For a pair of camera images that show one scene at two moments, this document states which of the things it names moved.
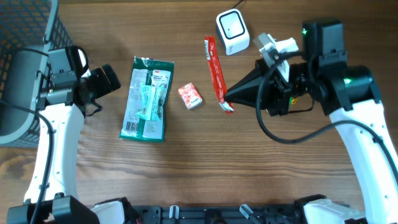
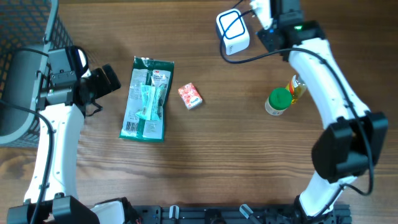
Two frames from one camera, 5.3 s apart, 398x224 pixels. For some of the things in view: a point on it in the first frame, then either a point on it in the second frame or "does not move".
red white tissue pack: (189, 96) does not move
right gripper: (275, 94) to (265, 39)
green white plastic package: (145, 111) does not move
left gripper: (104, 86) does not move
